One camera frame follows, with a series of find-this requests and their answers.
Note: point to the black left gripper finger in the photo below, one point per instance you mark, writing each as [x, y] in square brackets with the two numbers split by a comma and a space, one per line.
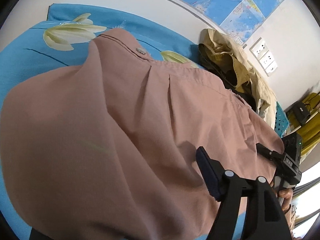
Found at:
[264, 218]

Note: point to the pink large shirt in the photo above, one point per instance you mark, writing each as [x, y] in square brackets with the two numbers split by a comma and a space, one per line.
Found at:
[130, 139]

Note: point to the right forearm in pink sleeve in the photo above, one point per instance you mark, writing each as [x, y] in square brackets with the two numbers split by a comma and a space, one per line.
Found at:
[290, 216]

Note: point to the person's right hand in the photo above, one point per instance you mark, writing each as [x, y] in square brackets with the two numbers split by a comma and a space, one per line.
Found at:
[287, 195]

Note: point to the yellow bag on shelf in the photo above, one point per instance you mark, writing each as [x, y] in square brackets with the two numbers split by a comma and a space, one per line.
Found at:
[304, 117]

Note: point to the teal perforated basket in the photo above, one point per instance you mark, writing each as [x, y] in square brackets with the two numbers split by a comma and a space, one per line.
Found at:
[282, 123]

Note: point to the beige crumpled garment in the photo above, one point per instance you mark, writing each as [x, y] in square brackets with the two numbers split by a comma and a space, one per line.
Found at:
[223, 57]

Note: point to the blue floral bed sheet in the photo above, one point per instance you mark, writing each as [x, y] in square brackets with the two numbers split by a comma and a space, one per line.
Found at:
[75, 37]

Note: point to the white wall socket panel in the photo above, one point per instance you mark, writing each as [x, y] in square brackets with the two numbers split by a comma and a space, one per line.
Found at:
[264, 56]

